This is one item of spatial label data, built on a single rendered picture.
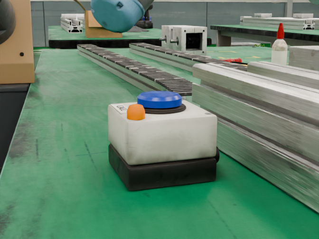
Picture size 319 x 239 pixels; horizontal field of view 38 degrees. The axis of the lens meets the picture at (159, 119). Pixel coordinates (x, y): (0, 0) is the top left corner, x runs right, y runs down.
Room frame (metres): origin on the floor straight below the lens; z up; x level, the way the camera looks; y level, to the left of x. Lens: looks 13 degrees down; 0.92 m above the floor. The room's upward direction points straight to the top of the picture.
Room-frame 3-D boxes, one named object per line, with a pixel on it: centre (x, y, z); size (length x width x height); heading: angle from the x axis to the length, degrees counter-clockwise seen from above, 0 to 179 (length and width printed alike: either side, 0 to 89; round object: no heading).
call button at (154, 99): (0.41, 0.00, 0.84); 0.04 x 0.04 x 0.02
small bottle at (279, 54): (1.16, -0.30, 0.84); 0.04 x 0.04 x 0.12
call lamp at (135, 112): (0.37, 0.02, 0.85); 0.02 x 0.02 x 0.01
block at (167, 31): (1.71, -0.05, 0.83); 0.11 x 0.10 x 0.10; 105
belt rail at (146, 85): (1.21, 0.12, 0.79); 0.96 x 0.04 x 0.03; 18
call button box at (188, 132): (0.41, -0.01, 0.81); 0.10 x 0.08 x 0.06; 108
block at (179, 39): (1.60, -0.09, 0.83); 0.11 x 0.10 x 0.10; 105
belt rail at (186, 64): (1.27, -0.06, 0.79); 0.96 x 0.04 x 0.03; 18
